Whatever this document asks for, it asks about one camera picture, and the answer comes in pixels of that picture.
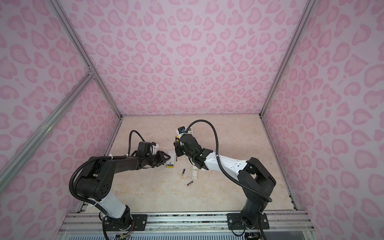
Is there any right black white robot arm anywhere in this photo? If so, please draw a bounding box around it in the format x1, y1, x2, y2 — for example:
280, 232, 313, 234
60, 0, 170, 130
174, 134, 277, 229

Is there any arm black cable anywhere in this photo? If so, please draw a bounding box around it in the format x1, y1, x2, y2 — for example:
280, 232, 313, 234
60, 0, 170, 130
127, 129, 146, 157
185, 119, 273, 203

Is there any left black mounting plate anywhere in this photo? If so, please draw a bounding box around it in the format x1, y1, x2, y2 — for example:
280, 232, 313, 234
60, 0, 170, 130
103, 215, 148, 232

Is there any slim white remote control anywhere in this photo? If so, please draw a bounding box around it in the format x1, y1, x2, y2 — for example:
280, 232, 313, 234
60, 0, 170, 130
192, 166, 198, 180

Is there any aluminium diagonal frame bar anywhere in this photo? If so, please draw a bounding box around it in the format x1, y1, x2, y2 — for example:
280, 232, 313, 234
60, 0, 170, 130
1, 71, 95, 193

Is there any white remote angled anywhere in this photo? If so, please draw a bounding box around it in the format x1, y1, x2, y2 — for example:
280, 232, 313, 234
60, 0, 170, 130
166, 150, 176, 169

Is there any aluminium front rail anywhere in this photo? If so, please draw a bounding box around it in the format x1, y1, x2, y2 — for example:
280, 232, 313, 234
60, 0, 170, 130
57, 211, 318, 240

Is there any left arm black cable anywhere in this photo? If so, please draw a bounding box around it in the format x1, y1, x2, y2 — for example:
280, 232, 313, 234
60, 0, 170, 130
127, 129, 146, 157

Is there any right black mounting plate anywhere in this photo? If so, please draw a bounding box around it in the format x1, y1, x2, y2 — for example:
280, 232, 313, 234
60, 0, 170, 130
226, 213, 270, 230

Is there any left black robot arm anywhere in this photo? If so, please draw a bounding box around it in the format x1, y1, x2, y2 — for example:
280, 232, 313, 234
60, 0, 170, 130
69, 142, 171, 225

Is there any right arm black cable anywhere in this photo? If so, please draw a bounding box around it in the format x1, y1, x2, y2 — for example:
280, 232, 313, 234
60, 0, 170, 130
185, 119, 273, 203

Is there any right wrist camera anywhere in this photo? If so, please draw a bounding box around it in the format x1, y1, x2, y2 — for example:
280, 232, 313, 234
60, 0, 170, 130
177, 127, 186, 135

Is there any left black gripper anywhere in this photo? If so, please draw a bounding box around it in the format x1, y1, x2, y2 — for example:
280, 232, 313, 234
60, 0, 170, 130
145, 150, 171, 168

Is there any black mounting plate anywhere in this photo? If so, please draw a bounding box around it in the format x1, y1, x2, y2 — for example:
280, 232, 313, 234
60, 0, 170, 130
226, 213, 270, 230
103, 215, 148, 232

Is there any white remote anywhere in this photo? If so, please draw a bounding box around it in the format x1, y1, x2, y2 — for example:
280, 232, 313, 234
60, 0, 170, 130
186, 127, 193, 135

